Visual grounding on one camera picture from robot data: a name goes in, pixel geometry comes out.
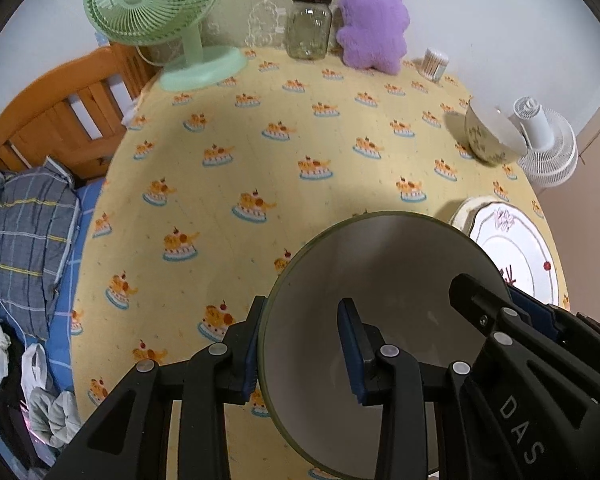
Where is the blue bed sheet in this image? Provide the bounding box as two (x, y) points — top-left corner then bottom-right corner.
(45, 180), (106, 411)

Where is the white purple-pattern plate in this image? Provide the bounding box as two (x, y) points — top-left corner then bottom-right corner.
(467, 202), (561, 306)

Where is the glass jar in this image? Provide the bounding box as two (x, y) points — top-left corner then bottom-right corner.
(286, 0), (333, 61)

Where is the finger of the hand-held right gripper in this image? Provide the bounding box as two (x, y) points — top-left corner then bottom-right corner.
(509, 286), (568, 341)
(449, 274), (536, 356)

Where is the wooden bed headboard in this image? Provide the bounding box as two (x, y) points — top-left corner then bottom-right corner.
(0, 42), (163, 181)

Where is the green desk fan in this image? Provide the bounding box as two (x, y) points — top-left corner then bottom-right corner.
(83, 0), (249, 92)

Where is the beige door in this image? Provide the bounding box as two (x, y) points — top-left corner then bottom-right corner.
(540, 80), (600, 321)

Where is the white standing fan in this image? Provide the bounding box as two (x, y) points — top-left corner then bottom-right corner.
(511, 97), (579, 189)

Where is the grey white cloth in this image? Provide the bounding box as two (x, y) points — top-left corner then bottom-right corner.
(30, 390), (83, 448)

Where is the grey round plate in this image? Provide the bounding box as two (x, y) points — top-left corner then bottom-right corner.
(256, 211), (512, 479)

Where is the green printed wall cloth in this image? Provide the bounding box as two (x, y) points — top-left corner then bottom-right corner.
(200, 0), (416, 53)

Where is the small leaf-pattern bowl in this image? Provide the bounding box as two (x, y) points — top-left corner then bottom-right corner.
(464, 97), (528, 167)

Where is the yellow printed tablecloth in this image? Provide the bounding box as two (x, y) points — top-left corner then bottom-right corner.
(70, 45), (571, 480)

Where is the white yellow-flower plate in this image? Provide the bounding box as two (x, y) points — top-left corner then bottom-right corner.
(449, 196), (501, 236)

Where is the grey plaid pillow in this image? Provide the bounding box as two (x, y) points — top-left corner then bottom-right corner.
(0, 156), (81, 341)

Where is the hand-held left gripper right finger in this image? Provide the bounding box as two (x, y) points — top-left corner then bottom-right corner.
(337, 297), (486, 480)

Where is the cotton swab container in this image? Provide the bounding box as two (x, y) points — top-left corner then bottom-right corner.
(420, 47), (450, 82)

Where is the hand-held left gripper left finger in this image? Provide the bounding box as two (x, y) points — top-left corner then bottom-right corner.
(45, 296), (268, 480)

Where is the dark clothes pile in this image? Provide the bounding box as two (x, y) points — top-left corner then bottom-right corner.
(0, 330), (46, 471)

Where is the purple plush toy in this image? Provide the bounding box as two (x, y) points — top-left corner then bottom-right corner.
(336, 0), (411, 75)

